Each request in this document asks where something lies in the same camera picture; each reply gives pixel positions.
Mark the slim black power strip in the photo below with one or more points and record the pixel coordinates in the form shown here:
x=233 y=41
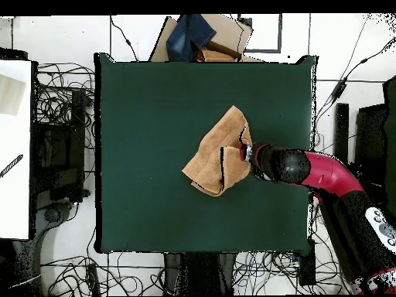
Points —
x=93 y=278

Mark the black flat panel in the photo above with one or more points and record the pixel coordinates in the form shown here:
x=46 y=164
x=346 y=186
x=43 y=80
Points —
x=369 y=139

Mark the narrow black bar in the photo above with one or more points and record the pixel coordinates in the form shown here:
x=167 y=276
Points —
x=342 y=130

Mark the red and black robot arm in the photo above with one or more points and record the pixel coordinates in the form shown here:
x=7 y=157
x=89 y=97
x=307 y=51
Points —
x=328 y=173

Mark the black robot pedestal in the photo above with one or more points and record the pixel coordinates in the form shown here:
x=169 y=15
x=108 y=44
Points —
x=201 y=275

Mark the black square frame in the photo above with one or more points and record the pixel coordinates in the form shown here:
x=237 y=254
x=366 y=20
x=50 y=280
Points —
x=263 y=50

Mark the grey chair base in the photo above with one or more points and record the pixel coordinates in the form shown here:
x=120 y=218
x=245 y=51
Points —
x=52 y=215

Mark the black striped stick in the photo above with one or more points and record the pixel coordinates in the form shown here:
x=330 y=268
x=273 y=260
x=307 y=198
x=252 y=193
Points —
x=12 y=165

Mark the beige paper sheet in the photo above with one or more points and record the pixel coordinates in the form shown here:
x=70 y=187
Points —
x=10 y=96

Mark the tan terry towel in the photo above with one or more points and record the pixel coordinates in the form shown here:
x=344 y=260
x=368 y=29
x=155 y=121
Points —
x=213 y=148

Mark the blue jeans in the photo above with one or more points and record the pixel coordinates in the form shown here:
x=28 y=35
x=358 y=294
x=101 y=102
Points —
x=185 y=37

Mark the white table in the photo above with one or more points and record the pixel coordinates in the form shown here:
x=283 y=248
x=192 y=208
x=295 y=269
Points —
x=15 y=201

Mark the black power adapter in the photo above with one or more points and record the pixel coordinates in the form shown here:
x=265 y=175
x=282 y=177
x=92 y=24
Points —
x=338 y=89

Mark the dark green table cloth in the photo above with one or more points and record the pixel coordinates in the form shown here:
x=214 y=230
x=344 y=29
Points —
x=148 y=123

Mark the brown cardboard box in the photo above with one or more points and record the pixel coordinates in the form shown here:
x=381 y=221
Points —
x=229 y=31

